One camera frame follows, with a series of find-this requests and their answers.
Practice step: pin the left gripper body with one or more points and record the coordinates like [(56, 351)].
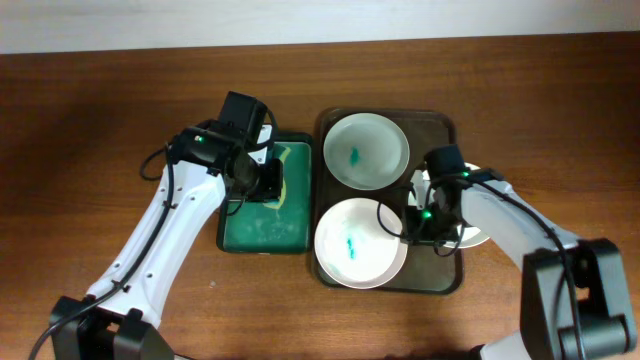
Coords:
[(264, 183)]

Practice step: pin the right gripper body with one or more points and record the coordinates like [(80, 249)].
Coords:
[(429, 226)]

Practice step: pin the green yellow sponge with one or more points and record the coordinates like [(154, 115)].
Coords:
[(280, 152)]

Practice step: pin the white plate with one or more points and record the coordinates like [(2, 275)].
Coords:
[(366, 151), (356, 243), (471, 236)]

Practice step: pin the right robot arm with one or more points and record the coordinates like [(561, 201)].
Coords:
[(575, 301)]

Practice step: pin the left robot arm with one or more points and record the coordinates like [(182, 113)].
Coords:
[(207, 166)]

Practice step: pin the brown serving tray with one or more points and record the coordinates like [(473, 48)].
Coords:
[(423, 272)]

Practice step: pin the green sponge tray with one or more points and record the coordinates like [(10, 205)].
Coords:
[(257, 229)]

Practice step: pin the white plate top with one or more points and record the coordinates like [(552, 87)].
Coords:
[(366, 151)]

